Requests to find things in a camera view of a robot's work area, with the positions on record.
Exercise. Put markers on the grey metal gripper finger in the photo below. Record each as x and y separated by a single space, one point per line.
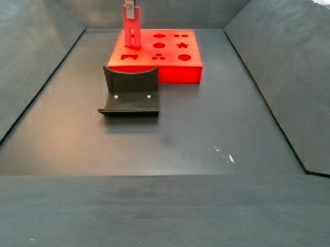
129 3

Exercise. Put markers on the red double-square peg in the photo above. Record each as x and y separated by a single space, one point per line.
132 26

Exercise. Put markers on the red shape-sorter block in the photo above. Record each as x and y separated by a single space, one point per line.
169 49

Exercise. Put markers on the black curved holder bracket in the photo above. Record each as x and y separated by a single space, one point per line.
132 92

